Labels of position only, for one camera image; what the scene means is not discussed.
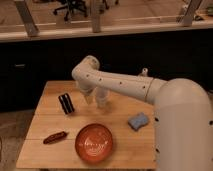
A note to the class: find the clear plastic cup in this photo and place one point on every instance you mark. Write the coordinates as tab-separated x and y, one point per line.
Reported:
101	97

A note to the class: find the orange bowl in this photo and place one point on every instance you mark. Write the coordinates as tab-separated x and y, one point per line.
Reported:
94	143

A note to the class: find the blue sponge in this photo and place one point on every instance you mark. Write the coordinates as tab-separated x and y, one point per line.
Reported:
138	121

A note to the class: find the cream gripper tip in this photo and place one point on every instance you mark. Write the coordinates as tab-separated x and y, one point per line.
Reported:
89	97

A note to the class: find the wooden table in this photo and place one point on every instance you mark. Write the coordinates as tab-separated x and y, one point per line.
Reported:
68	133

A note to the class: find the black striped eraser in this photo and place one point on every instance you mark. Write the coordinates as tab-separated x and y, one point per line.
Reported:
66	103

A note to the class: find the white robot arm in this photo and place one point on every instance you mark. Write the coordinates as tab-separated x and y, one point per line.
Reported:
182	110

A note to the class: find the clear plastic bottle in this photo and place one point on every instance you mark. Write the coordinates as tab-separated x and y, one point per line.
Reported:
144	72

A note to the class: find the black office chair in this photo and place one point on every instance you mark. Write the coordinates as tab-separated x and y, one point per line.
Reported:
70	6

